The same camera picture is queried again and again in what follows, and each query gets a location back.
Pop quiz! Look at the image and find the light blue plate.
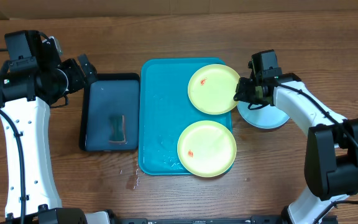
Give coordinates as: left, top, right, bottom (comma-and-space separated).
237, 101, 290, 129

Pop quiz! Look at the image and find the yellow-green plate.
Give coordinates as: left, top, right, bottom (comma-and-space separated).
188, 64, 240, 115
177, 120, 237, 177

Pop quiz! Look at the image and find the green brown sponge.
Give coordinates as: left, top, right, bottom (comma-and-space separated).
109, 114, 126, 144

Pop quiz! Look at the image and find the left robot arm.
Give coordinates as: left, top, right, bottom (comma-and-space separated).
0, 30, 114, 223

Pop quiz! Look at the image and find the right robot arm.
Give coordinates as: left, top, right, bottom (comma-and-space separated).
233, 50, 358, 224

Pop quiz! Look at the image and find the black water tray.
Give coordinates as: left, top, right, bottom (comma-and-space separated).
79, 73, 140, 152

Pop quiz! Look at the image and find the teal plastic tray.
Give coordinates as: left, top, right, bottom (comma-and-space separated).
138, 57, 232, 175

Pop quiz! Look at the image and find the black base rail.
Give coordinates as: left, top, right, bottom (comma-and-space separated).
112, 215, 285, 224

